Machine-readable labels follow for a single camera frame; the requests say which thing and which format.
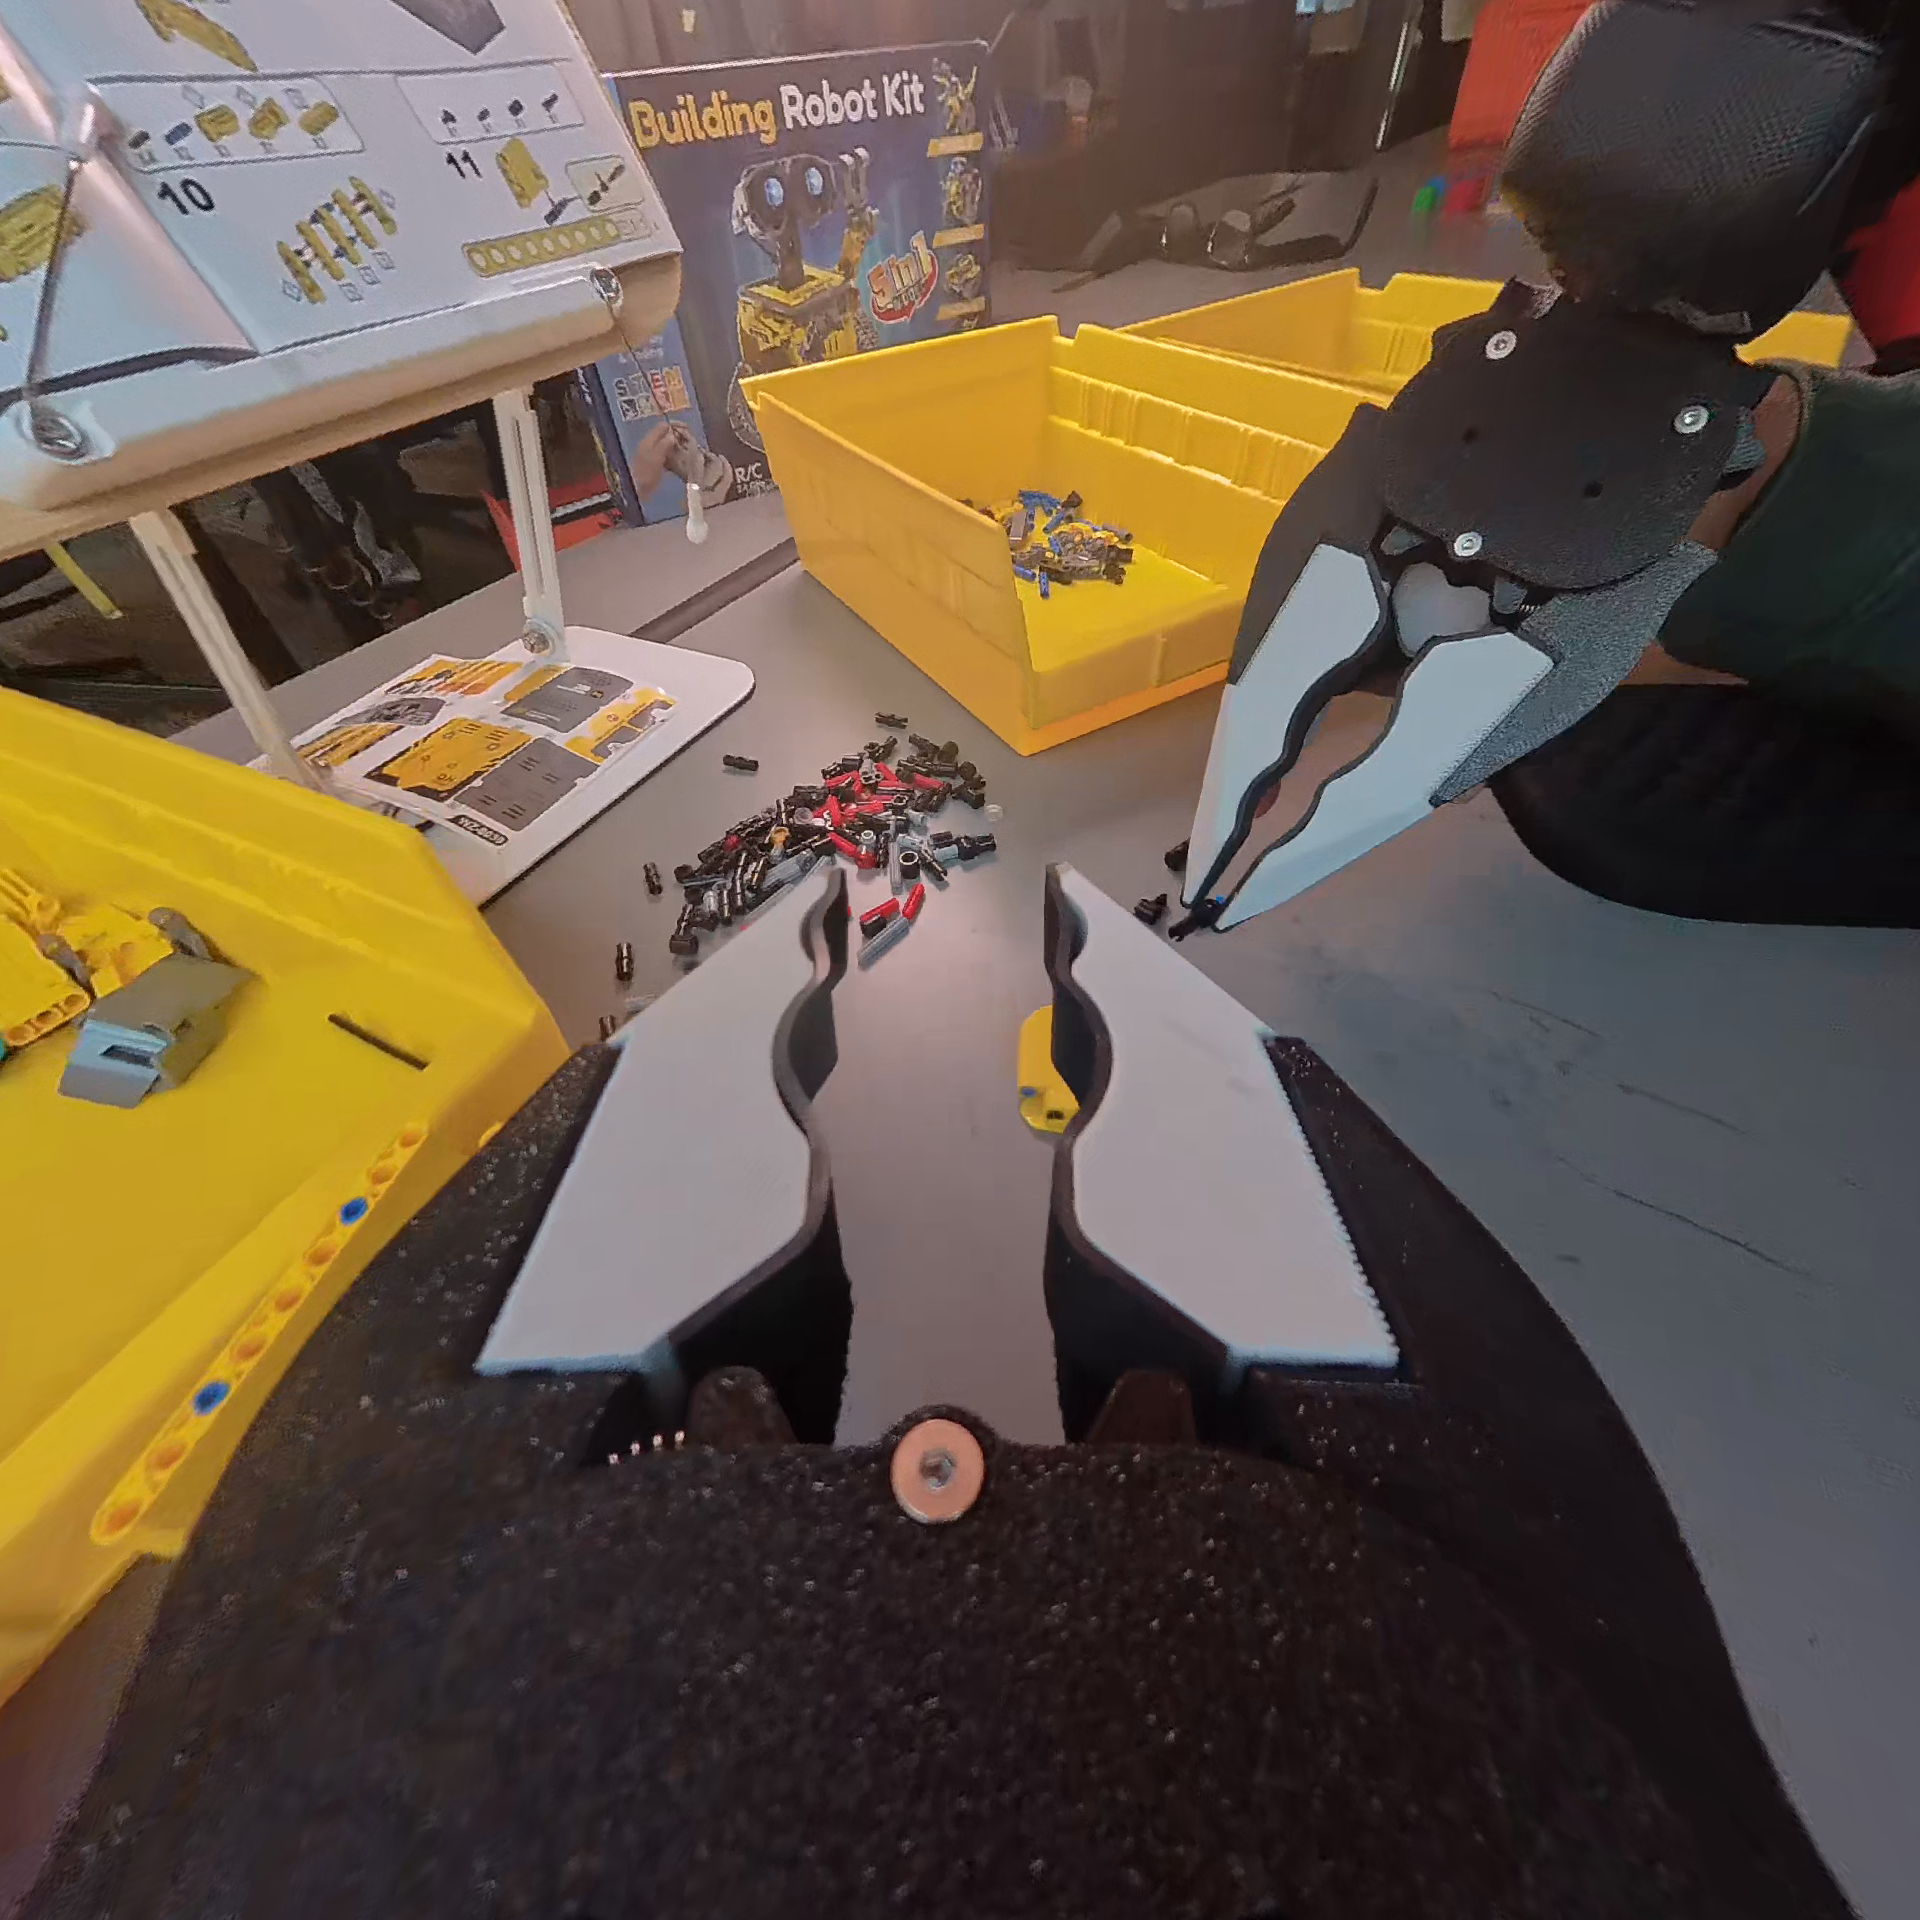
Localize person's right forearm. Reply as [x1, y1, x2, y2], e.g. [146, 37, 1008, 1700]
[1657, 360, 1920, 712]

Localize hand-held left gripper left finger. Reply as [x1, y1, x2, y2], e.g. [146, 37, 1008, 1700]
[476, 867, 855, 1378]

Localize pile of small lego pieces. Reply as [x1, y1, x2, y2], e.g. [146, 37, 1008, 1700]
[598, 712, 1005, 1046]

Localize blue printed toy box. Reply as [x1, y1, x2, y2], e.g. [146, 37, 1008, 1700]
[576, 37, 997, 528]

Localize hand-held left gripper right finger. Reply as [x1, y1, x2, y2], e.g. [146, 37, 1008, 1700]
[1042, 861, 1402, 1373]

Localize grey lego bracket piece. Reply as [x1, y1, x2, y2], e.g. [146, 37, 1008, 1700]
[60, 950, 257, 1112]

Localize yellow lego subassembly blue pins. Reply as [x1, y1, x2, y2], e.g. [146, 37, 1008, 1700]
[1015, 1005, 1081, 1131]

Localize pale document stand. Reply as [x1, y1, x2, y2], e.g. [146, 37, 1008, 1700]
[0, 0, 685, 785]

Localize red fabric bag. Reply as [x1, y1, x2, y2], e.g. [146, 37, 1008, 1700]
[1833, 187, 1920, 378]

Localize person's right hand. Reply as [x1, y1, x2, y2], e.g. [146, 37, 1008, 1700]
[1696, 369, 1807, 549]

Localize orange red crate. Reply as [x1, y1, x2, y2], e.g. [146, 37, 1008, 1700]
[1444, 0, 1596, 155]

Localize black safety glasses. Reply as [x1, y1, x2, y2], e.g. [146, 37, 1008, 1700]
[1048, 176, 1382, 298]

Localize lego model on black base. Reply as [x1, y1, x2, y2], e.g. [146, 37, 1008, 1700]
[88, 1117, 512, 1550]

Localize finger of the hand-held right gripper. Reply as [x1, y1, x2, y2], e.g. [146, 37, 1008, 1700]
[1212, 632, 1557, 936]
[1184, 545, 1397, 910]

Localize open lego instruction booklet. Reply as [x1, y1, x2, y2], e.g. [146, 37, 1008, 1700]
[0, 0, 672, 395]

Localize yellow storage bin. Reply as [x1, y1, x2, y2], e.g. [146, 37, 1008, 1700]
[1122, 267, 1856, 404]
[0, 690, 573, 1706]
[742, 315, 1391, 758]

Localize yellow lego frame pieces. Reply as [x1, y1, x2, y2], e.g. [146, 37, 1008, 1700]
[0, 861, 176, 1052]

